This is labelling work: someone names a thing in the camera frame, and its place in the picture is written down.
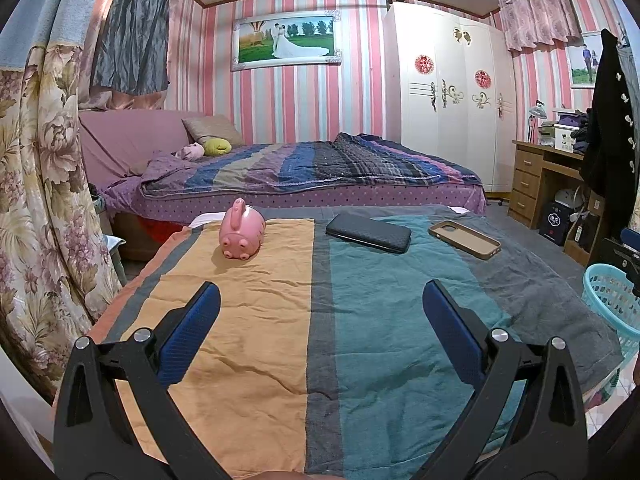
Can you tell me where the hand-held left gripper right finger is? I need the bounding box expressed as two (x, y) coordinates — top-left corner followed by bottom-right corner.
(415, 280), (591, 480)

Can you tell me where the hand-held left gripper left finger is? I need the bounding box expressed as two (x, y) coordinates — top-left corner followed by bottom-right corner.
(52, 281), (226, 480)

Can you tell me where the light blue plastic basket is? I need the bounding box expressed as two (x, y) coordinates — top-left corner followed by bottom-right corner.
(582, 262), (640, 357)

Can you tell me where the black shopping bag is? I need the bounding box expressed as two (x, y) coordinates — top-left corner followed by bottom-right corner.
(538, 201), (576, 247)

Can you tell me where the tan phone case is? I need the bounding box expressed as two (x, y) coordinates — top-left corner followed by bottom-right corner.
(428, 220), (502, 261)

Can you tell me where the black coat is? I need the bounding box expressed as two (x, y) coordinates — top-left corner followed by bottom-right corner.
(580, 29), (640, 242)

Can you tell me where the pink piggy bank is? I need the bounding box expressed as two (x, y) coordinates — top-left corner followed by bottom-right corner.
(219, 198), (266, 261)

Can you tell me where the wooden desk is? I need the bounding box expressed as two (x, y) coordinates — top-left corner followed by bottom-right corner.
(510, 140), (609, 267)

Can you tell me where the orange teal grey striped blanket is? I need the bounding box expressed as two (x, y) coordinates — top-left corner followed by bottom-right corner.
(87, 204), (624, 480)

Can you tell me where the black wallet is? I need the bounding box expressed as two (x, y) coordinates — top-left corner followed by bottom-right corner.
(326, 212), (413, 255)

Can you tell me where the desk lamp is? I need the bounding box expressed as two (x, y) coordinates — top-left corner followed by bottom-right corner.
(528, 100), (549, 144)

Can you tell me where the purple bed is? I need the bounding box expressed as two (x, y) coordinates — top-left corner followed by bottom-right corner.
(78, 110), (489, 262)

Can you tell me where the small framed couple photo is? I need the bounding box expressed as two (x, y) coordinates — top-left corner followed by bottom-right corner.
(569, 31), (604, 90)

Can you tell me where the yellow-green plush toy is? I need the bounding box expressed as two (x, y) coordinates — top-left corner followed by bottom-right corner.
(202, 137), (232, 158)

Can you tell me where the blue and floral curtain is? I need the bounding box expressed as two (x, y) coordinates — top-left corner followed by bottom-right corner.
(0, 0), (124, 402)

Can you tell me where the purple blue striped quilt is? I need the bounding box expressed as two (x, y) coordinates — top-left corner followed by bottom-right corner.
(140, 132), (484, 196)

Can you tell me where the tan pillow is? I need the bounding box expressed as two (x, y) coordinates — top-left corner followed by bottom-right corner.
(181, 115), (245, 147)

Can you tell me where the white wardrobe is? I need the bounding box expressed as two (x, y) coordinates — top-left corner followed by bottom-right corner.
(385, 1), (519, 194)

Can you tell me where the pink floral valance curtain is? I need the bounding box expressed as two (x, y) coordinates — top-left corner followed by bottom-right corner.
(498, 0), (584, 54)

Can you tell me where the large framed wedding photo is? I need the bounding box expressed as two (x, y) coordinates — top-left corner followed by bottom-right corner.
(230, 10), (344, 72)

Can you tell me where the grey curtain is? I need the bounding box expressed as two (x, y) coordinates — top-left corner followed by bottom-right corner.
(91, 0), (171, 96)

